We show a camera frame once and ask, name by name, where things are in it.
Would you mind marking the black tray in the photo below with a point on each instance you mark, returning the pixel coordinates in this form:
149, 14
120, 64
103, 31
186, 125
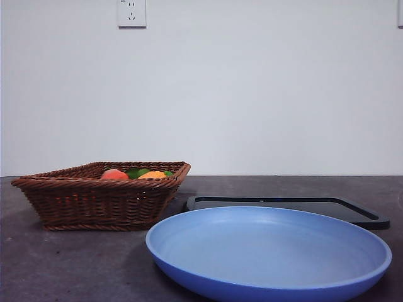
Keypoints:
352, 210

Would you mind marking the blue plate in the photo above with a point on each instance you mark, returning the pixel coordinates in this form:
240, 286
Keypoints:
267, 251

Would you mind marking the red-orange peach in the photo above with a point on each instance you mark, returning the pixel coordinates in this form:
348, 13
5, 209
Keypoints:
114, 174

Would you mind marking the large green pepper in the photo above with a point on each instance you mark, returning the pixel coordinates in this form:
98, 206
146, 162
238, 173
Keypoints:
137, 173

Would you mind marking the brown wicker basket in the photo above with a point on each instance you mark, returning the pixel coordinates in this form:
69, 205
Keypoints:
94, 204

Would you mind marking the white wall socket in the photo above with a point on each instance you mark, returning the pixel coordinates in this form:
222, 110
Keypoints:
132, 14

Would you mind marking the orange corn cob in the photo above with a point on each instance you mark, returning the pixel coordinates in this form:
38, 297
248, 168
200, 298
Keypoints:
152, 175

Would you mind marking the small green vegetable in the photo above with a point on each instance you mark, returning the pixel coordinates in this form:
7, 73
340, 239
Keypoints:
169, 173

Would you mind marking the white wall plate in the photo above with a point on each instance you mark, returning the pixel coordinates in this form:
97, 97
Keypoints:
400, 14

